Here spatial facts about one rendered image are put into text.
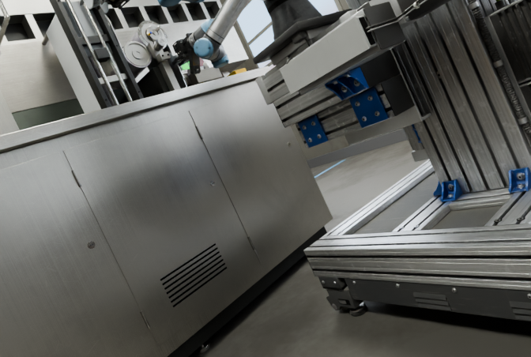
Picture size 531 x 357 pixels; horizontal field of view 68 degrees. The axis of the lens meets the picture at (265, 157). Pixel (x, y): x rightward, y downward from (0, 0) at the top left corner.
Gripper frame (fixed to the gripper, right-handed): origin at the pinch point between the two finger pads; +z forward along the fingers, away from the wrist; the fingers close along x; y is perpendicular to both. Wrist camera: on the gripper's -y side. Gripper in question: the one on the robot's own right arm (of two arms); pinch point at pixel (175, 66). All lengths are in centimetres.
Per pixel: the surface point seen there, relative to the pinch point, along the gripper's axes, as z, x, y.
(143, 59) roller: -1.8, 16.4, 5.5
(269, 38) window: 152, -268, 60
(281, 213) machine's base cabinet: -29, 4, -82
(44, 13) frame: 31, 34, 49
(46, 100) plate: 31, 51, 7
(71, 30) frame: -15, 49, 16
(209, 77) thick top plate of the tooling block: -5.8, -11.8, -10.6
